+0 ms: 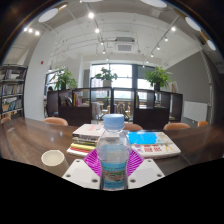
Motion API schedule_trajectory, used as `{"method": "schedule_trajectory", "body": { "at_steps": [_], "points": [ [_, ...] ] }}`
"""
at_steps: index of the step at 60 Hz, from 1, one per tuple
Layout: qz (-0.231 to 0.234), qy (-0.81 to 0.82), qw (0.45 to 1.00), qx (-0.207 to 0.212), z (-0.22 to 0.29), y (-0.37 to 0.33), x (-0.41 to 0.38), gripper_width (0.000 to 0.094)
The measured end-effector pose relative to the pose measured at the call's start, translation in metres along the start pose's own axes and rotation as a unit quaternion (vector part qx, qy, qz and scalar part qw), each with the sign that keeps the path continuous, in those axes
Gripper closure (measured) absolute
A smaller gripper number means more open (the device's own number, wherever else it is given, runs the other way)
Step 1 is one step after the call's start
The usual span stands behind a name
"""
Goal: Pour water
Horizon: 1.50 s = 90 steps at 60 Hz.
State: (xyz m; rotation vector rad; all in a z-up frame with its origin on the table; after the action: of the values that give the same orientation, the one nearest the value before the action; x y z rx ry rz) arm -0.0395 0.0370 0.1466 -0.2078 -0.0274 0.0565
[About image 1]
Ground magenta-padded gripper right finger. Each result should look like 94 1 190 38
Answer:
125 148 166 190

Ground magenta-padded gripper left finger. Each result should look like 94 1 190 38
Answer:
62 148 103 190

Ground clear plastic water bottle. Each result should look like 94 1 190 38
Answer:
95 113 132 191

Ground red and white book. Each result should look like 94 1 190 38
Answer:
66 147 93 158

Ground yellow-spined book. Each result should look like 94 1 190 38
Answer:
69 142 98 152

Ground cream paper cup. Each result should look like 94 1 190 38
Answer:
40 149 67 176

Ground dark-spined book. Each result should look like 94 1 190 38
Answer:
72 136 100 147

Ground white-covered book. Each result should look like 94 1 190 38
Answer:
72 123 105 140

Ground orange chairs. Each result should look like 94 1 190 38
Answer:
0 116 209 132

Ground low dark shelf unit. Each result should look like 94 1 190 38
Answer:
45 87 184 131

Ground potted green plant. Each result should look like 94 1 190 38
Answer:
49 67 78 91
143 66 173 92
94 67 118 88

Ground large window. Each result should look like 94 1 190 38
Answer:
89 63 158 101

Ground tall bookshelf with books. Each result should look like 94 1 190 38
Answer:
0 64 28 121

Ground ceiling air conditioner unit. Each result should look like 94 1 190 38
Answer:
114 36 137 53

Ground ceiling lights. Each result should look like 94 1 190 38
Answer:
23 0 218 64

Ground white wall panel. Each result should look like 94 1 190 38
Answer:
182 100 208 123

